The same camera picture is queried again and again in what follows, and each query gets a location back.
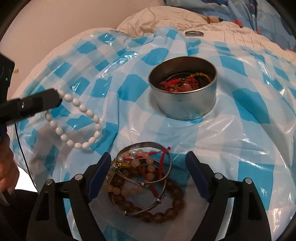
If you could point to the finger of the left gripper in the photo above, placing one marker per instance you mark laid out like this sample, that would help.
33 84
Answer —
21 108

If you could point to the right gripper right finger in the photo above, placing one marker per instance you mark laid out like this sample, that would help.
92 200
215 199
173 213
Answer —
248 218

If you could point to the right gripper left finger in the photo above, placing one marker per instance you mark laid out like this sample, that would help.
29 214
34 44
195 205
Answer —
48 220

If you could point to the person's left hand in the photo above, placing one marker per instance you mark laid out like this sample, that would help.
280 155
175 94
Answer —
9 169

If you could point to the silver metal bangle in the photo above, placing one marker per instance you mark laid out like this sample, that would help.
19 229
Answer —
145 165

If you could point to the blue white checkered plastic sheet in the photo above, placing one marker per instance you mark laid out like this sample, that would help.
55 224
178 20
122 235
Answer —
250 132

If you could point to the round silver metal tin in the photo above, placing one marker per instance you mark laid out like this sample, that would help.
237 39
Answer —
184 87

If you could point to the silver tin lid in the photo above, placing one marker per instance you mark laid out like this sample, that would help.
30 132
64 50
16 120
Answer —
194 34

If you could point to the white quilted blanket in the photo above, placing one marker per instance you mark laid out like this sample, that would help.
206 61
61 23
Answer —
44 25

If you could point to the black camera box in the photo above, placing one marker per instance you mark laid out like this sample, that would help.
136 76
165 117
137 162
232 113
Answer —
6 70

